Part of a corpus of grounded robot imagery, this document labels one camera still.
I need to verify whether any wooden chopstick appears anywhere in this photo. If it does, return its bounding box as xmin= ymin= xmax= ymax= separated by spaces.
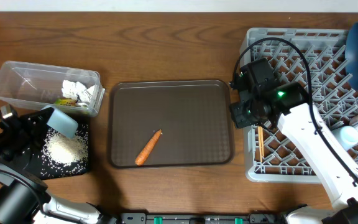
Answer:
xmin=258 ymin=126 xmax=264 ymax=162
xmin=257 ymin=126 xmax=264 ymax=163

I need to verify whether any light blue bowl with rice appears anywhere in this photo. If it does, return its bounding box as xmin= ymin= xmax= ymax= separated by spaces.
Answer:
xmin=41 ymin=106 xmax=78 ymax=139

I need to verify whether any green snack wrapper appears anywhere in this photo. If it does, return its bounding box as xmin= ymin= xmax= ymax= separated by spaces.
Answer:
xmin=54 ymin=99 xmax=77 ymax=106

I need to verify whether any white tissue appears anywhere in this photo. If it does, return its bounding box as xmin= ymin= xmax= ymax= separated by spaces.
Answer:
xmin=62 ymin=80 xmax=86 ymax=100
xmin=78 ymin=85 xmax=95 ymax=105

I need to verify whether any small light blue cup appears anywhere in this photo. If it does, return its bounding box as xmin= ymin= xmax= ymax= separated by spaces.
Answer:
xmin=332 ymin=126 xmax=358 ymax=151

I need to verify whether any orange carrot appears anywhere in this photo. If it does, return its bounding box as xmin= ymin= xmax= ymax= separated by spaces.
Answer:
xmin=135 ymin=129 xmax=162 ymax=166

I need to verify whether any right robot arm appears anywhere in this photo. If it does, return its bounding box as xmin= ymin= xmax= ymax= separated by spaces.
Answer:
xmin=230 ymin=58 xmax=358 ymax=223

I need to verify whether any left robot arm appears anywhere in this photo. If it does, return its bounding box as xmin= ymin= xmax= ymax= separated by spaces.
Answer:
xmin=0 ymin=105 xmax=119 ymax=223

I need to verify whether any grey dishwasher rack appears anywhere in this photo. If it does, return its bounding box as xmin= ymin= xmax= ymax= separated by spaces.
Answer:
xmin=239 ymin=28 xmax=358 ymax=184

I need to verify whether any black bin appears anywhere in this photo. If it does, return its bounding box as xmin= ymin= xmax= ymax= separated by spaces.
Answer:
xmin=16 ymin=122 xmax=90 ymax=180

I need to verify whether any clear plastic bin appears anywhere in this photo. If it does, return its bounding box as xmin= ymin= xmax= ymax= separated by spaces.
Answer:
xmin=0 ymin=61 xmax=104 ymax=117

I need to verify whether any pile of white rice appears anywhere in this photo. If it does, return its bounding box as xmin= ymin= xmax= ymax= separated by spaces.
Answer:
xmin=40 ymin=128 xmax=89 ymax=178

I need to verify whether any dark brown serving tray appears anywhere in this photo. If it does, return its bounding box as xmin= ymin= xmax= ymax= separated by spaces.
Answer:
xmin=107 ymin=80 xmax=234 ymax=169

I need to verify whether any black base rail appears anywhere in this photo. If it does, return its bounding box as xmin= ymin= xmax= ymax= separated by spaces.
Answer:
xmin=116 ymin=213 xmax=288 ymax=224

